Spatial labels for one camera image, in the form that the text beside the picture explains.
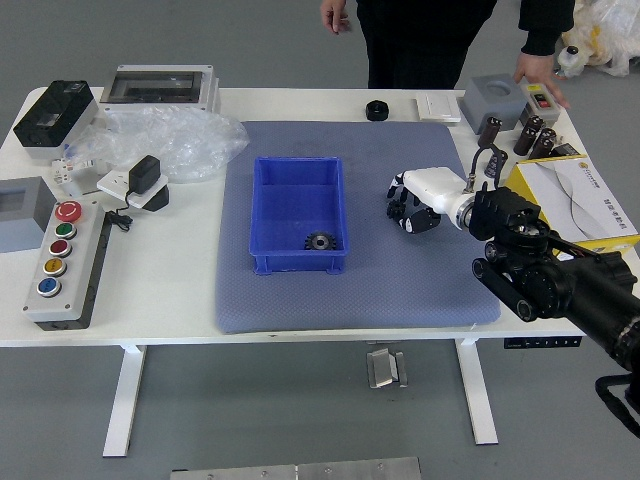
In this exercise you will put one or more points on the person's right hand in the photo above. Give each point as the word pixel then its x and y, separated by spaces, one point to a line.
pixel 334 12

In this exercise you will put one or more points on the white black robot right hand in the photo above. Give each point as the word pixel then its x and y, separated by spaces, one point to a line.
pixel 432 185

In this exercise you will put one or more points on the person's left hand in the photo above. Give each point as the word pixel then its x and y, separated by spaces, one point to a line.
pixel 537 75

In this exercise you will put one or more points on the small black gear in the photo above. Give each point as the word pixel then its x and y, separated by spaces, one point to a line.
pixel 395 208

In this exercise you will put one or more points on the big black gear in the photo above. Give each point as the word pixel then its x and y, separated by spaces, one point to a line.
pixel 320 242

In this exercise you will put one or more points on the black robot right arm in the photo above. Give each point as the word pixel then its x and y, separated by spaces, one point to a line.
pixel 550 285

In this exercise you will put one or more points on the grey box with round hole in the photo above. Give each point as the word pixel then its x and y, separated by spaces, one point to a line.
pixel 492 100

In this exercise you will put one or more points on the yellow white cardboard box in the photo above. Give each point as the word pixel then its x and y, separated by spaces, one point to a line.
pixel 575 195

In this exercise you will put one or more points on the blue plastic box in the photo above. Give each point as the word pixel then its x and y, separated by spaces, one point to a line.
pixel 280 220

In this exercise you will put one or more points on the grey clear-lid distribution box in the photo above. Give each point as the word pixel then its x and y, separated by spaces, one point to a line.
pixel 155 87

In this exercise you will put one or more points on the grey box with window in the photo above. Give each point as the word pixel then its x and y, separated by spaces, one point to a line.
pixel 20 220

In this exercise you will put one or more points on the white bottle black cap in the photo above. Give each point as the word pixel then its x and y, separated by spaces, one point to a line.
pixel 570 60

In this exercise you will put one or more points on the brown cylindrical capacitor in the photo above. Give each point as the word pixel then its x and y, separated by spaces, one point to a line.
pixel 527 137
pixel 489 132
pixel 544 145

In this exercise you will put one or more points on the black cylindrical capacitor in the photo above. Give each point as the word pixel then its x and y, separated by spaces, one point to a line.
pixel 495 167

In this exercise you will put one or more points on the small black flat block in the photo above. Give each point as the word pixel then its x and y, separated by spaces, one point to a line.
pixel 569 151

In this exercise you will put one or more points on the white yellow plastic bags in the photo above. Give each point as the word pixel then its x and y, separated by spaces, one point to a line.
pixel 610 35

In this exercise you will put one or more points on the person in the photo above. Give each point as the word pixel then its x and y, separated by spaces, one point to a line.
pixel 425 45

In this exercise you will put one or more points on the blue-grey padded mat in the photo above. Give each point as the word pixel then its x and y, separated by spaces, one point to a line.
pixel 375 290

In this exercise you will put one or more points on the clear plastic bag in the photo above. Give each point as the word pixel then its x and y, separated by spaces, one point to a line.
pixel 190 140

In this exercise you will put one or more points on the black table control panel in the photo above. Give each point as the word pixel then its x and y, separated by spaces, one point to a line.
pixel 542 343

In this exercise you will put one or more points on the white table leg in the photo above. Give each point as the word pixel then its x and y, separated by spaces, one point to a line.
pixel 480 400
pixel 125 400

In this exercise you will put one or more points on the black power adapter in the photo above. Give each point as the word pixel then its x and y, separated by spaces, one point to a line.
pixel 144 172

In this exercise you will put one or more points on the white power socket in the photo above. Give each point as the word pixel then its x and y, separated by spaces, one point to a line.
pixel 112 184

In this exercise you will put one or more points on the white plastic connector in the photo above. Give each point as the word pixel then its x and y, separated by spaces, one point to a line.
pixel 70 166

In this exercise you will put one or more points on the grey metal plate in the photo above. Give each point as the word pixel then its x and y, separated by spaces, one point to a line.
pixel 300 471

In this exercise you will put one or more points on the five-button control station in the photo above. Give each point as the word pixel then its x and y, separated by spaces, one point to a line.
pixel 60 270

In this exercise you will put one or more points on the grey red-black button switch box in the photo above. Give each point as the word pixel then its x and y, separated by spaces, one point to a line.
pixel 540 105

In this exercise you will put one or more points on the white wall switch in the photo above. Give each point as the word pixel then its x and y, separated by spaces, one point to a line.
pixel 439 107

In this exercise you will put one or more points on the silver metal bracket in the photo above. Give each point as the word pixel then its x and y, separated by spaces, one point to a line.
pixel 382 370

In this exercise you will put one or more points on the black-lidded grey enclosure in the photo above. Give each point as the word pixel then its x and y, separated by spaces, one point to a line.
pixel 55 115

